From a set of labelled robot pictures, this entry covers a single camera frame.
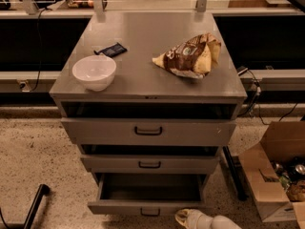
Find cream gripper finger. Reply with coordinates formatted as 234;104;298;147
174;209;194;229

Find grey bottom drawer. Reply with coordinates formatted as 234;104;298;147
88;174;207;217

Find grey drawer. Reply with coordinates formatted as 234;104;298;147
62;117;235;146
81;155;218;175
88;174;207;217

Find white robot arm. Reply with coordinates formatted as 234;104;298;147
175;209;242;229

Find grey metal drawer cabinet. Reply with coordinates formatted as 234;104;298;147
49;10;249;183

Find grey middle drawer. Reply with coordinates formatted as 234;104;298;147
81;155;218;175

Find grey top drawer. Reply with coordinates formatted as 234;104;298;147
62;117;235;146

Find black floor bar right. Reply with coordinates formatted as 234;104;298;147
223;146;248;201

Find black floor bar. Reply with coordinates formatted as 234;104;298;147
223;146;248;201
0;184;51;229

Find cans in cardboard box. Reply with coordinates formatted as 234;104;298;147
272;156;305;202

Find cardboard box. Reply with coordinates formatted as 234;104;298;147
239;121;305;229

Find black floor bar left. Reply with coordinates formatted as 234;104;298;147
0;184;51;229

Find brown yellow chip bag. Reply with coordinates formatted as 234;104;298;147
152;32;221;79

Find white ceramic bowl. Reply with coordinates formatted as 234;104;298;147
72;55;116;92

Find dark blue snack bar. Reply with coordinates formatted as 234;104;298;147
94;43;127;58

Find black cables right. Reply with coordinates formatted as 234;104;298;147
236;66;300;126

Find black cable left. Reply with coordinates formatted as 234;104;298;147
30;7;53;93

